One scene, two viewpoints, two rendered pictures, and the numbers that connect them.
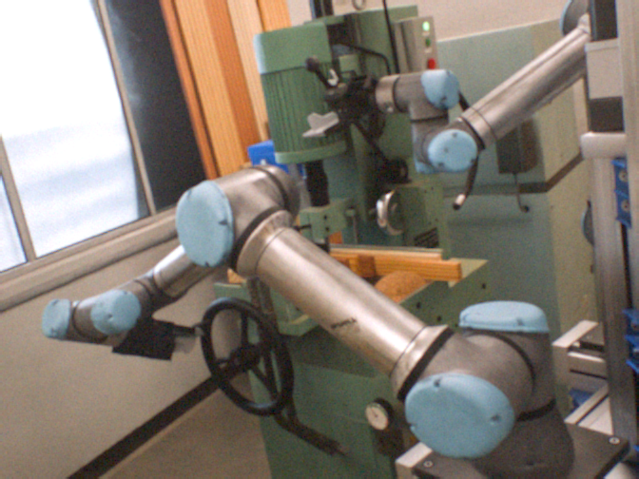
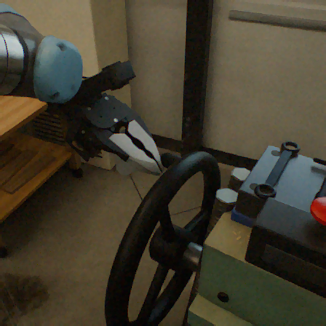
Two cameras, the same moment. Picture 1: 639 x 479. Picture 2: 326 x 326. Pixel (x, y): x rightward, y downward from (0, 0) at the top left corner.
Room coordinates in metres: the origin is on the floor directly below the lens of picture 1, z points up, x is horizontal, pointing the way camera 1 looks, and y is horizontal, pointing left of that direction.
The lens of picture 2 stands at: (1.40, -0.10, 1.22)
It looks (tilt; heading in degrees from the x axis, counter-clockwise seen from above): 39 degrees down; 79
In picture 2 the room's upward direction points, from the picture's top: straight up
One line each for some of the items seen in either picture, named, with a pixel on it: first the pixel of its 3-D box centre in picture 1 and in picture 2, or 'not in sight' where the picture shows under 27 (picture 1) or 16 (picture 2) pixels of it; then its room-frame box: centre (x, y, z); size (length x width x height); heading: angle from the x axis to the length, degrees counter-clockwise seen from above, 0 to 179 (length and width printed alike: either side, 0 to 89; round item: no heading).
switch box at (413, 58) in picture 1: (417, 50); not in sight; (1.86, -0.34, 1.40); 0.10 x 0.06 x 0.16; 137
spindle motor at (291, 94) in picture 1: (300, 94); not in sight; (1.73, -0.02, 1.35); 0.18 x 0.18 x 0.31
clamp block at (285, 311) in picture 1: (284, 291); (285, 251); (1.57, 0.10, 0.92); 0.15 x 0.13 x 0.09; 47
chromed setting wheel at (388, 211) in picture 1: (393, 211); not in sight; (1.73, -0.20, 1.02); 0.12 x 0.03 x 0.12; 137
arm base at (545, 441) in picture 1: (515, 422); not in sight; (0.92, -0.24, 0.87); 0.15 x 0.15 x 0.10
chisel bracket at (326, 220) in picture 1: (328, 220); not in sight; (1.74, -0.04, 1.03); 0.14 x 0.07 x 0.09; 137
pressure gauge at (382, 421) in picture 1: (381, 415); not in sight; (1.39, -0.07, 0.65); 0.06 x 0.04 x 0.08; 47
